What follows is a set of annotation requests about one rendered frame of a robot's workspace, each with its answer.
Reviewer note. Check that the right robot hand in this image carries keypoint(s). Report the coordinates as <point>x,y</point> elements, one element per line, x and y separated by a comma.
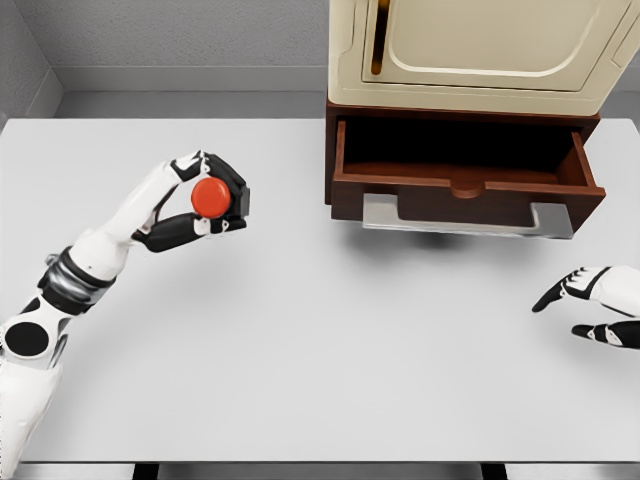
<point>612,287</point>

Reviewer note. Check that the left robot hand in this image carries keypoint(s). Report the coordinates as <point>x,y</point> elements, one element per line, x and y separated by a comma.
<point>150,195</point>

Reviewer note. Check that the red button switch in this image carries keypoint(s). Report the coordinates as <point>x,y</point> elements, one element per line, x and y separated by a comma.
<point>211,197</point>

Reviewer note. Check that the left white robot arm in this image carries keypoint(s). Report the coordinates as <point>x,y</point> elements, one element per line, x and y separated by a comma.
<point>95,250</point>

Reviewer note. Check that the cream cabinet with brown base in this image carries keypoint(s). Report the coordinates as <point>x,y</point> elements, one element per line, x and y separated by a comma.
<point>350,60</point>

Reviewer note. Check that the cream cabinet door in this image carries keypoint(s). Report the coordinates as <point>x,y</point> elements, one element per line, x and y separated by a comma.
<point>480,40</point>

